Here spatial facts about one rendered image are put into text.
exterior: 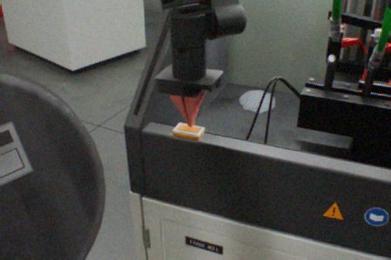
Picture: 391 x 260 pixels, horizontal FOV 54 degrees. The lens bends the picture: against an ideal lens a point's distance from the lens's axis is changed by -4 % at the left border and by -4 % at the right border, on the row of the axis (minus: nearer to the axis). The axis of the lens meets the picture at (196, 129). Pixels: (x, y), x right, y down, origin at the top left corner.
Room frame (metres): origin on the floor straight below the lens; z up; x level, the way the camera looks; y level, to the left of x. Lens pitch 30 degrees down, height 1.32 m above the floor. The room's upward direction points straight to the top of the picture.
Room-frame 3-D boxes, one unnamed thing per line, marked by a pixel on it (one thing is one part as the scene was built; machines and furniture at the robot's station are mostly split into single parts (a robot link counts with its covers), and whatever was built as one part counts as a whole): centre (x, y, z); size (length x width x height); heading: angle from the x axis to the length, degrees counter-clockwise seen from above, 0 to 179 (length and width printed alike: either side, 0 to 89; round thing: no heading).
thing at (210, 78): (0.63, 0.01, 1.09); 0.10 x 0.07 x 0.07; 69
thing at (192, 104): (0.63, 0.02, 1.01); 0.07 x 0.07 x 0.09; 69
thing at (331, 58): (0.76, -0.28, 1.00); 0.05 x 0.03 x 0.21; 158
